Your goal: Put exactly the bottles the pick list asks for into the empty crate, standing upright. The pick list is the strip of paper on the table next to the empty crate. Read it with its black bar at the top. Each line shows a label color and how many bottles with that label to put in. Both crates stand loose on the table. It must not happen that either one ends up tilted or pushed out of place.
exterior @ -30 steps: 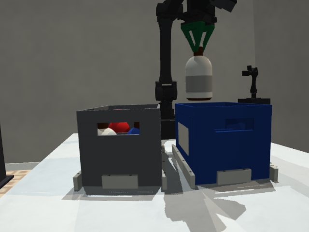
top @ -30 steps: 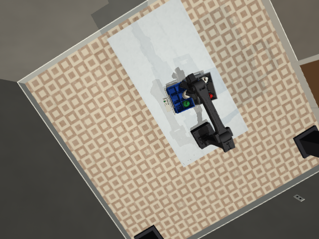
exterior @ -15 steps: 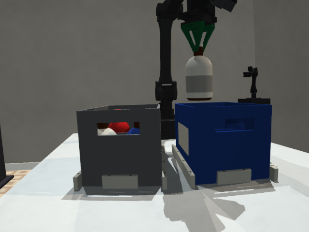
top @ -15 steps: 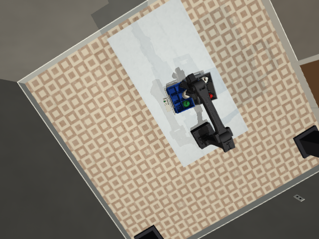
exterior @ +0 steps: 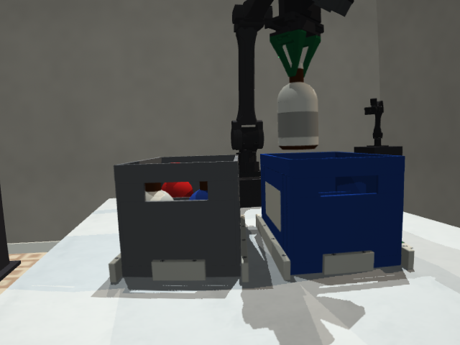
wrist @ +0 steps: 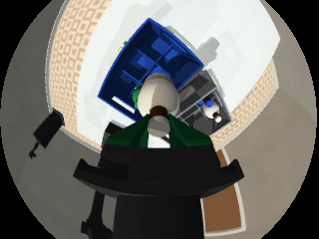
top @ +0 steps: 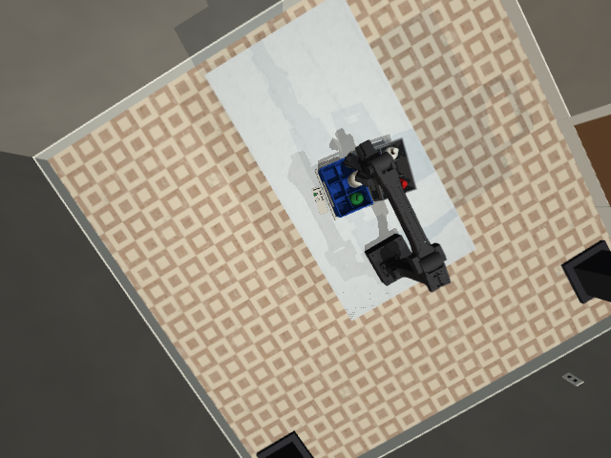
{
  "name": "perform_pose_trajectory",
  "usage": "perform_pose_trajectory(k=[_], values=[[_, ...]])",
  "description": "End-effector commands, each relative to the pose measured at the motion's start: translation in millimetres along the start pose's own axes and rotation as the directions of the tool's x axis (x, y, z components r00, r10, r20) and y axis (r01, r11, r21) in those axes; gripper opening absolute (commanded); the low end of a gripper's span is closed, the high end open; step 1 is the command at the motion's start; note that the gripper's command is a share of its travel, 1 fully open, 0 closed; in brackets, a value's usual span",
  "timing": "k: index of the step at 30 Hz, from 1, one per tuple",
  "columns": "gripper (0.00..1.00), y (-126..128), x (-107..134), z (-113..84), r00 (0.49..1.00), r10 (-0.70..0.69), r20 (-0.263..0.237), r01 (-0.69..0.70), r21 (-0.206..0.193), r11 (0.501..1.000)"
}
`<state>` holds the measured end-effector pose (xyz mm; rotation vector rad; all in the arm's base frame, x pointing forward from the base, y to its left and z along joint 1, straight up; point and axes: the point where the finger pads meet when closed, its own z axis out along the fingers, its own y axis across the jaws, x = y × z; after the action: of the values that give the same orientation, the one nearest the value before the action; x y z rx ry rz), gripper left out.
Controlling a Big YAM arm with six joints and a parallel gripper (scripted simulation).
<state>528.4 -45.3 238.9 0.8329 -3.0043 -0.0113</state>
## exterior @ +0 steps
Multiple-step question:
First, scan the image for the blue bottle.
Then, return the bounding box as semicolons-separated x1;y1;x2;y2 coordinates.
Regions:
189;181;208;200

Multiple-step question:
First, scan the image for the white bottle with grey label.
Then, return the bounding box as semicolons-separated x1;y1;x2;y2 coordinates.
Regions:
277;63;318;150

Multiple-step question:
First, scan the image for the cream bottle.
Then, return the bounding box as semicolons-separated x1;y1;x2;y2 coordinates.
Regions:
145;183;173;201

